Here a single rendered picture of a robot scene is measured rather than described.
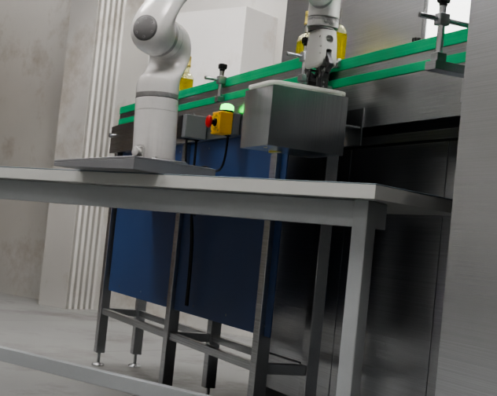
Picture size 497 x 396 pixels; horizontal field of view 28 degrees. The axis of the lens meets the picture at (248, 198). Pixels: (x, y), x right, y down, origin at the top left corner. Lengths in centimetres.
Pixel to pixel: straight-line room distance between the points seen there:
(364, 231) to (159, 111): 76
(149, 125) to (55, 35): 529
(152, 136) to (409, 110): 71
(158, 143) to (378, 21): 78
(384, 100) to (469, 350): 87
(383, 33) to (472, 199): 114
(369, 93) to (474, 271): 86
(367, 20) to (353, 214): 97
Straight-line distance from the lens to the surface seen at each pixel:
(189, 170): 268
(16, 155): 811
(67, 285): 708
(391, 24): 295
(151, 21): 272
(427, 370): 266
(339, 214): 227
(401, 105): 249
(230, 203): 248
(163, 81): 273
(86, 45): 724
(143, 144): 271
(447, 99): 233
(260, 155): 299
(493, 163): 190
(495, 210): 188
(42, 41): 808
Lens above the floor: 59
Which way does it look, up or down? 3 degrees up
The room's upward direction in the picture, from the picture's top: 6 degrees clockwise
